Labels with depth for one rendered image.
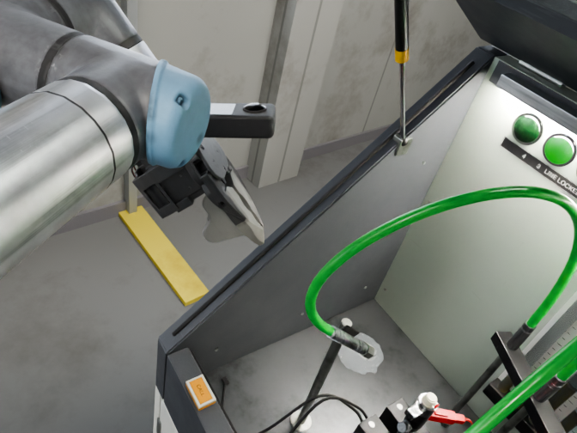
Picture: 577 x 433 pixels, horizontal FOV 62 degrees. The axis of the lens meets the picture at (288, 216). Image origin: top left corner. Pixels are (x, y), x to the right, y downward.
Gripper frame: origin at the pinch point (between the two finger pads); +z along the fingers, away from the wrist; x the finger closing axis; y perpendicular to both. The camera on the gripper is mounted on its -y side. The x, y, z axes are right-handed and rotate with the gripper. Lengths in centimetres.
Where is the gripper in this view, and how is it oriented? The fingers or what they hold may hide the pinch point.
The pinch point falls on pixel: (261, 232)
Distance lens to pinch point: 57.6
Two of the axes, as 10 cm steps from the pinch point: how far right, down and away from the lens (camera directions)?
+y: -8.5, 4.6, 2.4
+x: 0.0, 4.6, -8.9
